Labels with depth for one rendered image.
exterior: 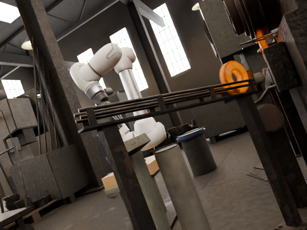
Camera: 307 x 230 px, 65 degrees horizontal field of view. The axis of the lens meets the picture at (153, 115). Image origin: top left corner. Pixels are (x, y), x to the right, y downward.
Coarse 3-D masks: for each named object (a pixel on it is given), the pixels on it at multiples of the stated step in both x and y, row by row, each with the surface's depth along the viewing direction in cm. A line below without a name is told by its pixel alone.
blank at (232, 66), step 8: (224, 64) 107; (232, 64) 108; (240, 64) 110; (224, 72) 104; (232, 72) 111; (240, 72) 109; (224, 80) 104; (232, 80) 105; (240, 80) 110; (240, 88) 107
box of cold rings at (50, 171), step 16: (96, 144) 442; (32, 160) 357; (48, 160) 345; (64, 160) 368; (80, 160) 394; (16, 176) 377; (32, 176) 362; (48, 176) 348; (64, 176) 358; (80, 176) 384; (32, 192) 366; (48, 192) 352; (64, 192) 348
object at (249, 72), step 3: (249, 69) 110; (249, 72) 111; (252, 72) 110; (249, 75) 111; (252, 75) 110; (249, 78) 111; (252, 81) 110; (255, 84) 109; (249, 87) 112; (255, 87) 110; (249, 90) 112; (258, 90) 109
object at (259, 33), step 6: (246, 0) 127; (252, 0) 126; (246, 6) 127; (252, 6) 127; (258, 6) 127; (252, 12) 129; (258, 12) 128; (252, 18) 130; (258, 18) 130; (252, 24) 131; (258, 24) 132; (264, 24) 132; (258, 30) 136; (264, 30) 136; (258, 36) 140; (258, 42) 148
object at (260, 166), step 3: (258, 87) 188; (261, 87) 188; (261, 90) 189; (225, 93) 211; (228, 93) 211; (252, 93) 201; (222, 96) 210; (228, 99) 210; (231, 99) 211; (234, 99) 196; (225, 102) 210; (228, 102) 203; (258, 165) 202; (261, 165) 199; (258, 168) 196; (261, 168) 191
